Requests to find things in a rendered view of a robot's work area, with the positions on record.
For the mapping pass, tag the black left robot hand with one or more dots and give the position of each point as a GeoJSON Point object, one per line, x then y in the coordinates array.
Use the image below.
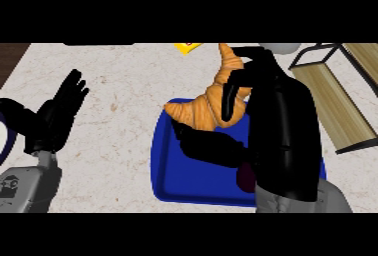
{"type": "Point", "coordinates": [54, 123]}

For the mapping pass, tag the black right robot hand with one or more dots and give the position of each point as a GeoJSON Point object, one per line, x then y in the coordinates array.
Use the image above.
{"type": "Point", "coordinates": [286, 133]}

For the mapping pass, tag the golden brown croissant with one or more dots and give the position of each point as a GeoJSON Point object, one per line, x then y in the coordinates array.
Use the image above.
{"type": "Point", "coordinates": [197, 113]}

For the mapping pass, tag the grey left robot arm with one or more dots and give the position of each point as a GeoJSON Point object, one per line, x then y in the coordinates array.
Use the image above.
{"type": "Point", "coordinates": [30, 190]}

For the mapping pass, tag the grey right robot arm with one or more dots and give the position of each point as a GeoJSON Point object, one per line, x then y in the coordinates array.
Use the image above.
{"type": "Point", "coordinates": [336, 200]}

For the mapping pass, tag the black-framed wooden tiered shelf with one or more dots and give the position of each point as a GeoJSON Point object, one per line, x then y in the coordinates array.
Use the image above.
{"type": "Point", "coordinates": [337, 110]}

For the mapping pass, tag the blue tray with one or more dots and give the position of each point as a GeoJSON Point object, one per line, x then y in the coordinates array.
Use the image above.
{"type": "Point", "coordinates": [207, 181]}

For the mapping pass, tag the white plate with blue rim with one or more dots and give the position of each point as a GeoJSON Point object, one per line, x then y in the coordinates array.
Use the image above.
{"type": "Point", "coordinates": [5, 143]}

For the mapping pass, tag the dark maroon object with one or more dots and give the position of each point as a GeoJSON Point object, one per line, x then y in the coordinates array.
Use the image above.
{"type": "Point", "coordinates": [246, 178]}

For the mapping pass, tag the dark brown wooden panel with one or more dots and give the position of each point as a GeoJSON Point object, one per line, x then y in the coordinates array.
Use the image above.
{"type": "Point", "coordinates": [9, 60]}

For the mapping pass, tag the pale grey round object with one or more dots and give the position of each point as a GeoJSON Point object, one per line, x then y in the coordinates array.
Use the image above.
{"type": "Point", "coordinates": [281, 47]}

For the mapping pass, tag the yellow wedge-shaped object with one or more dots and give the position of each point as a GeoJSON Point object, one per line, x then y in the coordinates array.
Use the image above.
{"type": "Point", "coordinates": [187, 48]}

